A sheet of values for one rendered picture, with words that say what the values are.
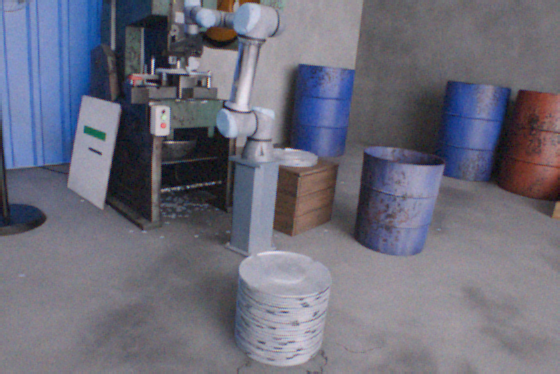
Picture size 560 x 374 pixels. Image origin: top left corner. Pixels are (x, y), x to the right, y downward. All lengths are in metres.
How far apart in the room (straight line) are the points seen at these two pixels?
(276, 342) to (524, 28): 4.06
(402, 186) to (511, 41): 2.96
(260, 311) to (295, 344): 0.15
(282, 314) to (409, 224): 1.09
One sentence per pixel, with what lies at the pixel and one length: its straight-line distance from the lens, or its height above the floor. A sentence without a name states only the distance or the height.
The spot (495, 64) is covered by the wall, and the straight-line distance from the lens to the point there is 4.82.
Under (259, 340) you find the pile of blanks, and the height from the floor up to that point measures 0.08.
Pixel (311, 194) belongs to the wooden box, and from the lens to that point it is 2.27.
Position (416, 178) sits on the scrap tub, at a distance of 2.09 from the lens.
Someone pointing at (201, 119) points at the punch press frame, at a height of 0.54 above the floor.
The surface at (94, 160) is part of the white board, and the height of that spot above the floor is 0.24.
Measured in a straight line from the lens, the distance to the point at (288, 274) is 1.34.
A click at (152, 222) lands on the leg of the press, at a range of 2.25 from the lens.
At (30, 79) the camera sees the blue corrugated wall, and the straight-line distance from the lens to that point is 3.35.
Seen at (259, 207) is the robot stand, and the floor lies 0.25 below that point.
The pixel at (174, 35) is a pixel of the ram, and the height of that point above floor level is 0.97.
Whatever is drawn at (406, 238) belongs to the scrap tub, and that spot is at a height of 0.10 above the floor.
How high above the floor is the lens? 0.88
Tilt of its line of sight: 17 degrees down
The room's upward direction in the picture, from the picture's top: 5 degrees clockwise
